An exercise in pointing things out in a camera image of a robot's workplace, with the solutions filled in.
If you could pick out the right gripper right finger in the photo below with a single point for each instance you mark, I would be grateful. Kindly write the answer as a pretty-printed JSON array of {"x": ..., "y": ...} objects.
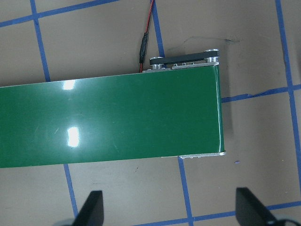
[{"x": 250, "y": 211}]

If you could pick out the green conveyor belt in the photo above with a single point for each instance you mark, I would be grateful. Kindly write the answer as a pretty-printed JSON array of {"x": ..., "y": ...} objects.
[{"x": 172, "y": 109}]

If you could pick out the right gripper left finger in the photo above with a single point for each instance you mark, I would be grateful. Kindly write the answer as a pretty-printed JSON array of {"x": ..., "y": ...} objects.
[{"x": 92, "y": 212}]

